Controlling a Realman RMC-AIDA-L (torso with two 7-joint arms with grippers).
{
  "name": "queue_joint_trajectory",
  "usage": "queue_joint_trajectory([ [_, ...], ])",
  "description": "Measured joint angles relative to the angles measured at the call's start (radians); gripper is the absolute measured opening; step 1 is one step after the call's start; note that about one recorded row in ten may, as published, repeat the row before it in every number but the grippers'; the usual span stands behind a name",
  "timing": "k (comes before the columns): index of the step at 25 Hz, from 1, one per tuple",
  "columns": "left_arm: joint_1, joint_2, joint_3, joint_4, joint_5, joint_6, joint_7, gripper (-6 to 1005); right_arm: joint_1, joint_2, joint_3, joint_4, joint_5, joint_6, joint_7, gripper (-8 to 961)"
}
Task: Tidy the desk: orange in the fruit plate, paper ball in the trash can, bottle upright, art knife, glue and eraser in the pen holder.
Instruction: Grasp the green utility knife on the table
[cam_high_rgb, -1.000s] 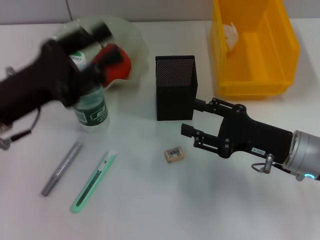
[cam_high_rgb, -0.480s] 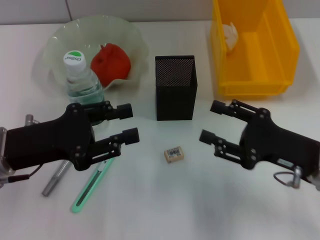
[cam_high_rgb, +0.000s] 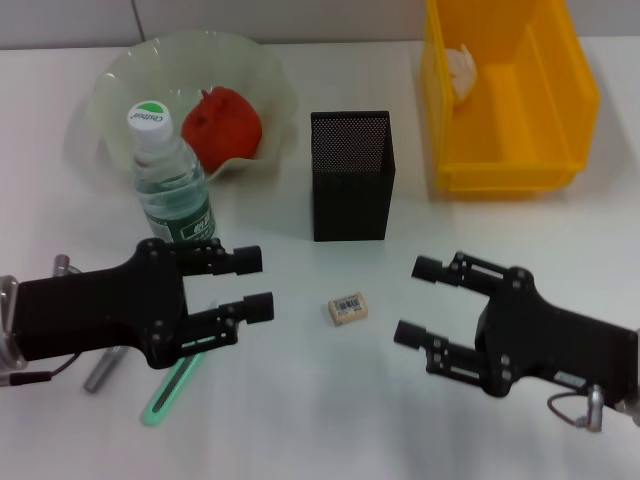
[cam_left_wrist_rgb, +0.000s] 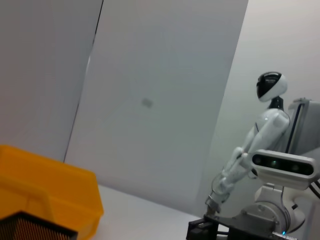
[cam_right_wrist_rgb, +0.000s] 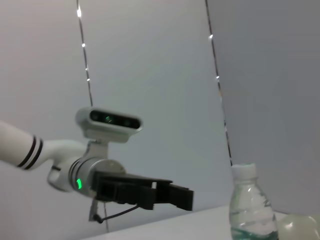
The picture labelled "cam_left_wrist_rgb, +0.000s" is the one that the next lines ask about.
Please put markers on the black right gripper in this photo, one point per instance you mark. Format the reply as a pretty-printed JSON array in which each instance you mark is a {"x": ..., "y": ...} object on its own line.
[{"x": 245, "y": 227}]

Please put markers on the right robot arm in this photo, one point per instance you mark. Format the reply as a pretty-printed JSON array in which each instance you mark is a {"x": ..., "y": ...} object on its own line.
[{"x": 272, "y": 197}]

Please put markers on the black mesh pen holder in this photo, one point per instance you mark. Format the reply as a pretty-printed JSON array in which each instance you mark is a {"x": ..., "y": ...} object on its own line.
[{"x": 32, "y": 228}]

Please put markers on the white humanoid robot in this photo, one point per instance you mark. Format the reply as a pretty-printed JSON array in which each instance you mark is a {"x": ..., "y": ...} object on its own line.
[{"x": 272, "y": 125}]

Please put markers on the grey metal cabinet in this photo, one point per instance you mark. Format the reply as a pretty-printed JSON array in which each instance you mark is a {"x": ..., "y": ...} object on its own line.
[{"x": 308, "y": 125}]

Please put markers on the yellow plastic bin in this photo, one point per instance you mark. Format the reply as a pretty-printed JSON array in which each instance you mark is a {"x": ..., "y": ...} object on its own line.
[{"x": 50, "y": 180}]

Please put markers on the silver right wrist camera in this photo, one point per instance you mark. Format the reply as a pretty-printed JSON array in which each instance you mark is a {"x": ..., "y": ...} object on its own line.
[{"x": 282, "y": 170}]

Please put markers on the small white wall label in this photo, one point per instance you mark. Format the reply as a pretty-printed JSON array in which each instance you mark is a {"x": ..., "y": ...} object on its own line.
[{"x": 147, "y": 102}]

